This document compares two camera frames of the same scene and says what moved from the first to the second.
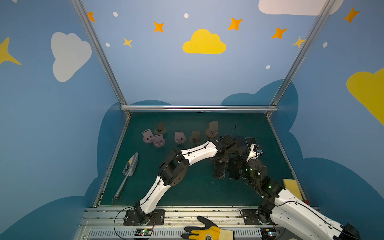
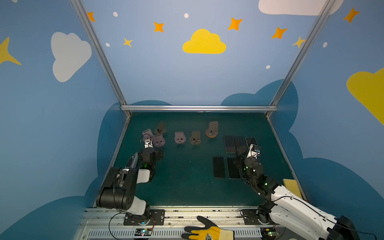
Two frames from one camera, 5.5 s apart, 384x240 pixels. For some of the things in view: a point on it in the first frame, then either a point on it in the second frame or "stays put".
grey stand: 158,140 stays put
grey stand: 148,136 stays put
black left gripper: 224,154 -> 151,151
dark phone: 234,171 stays put
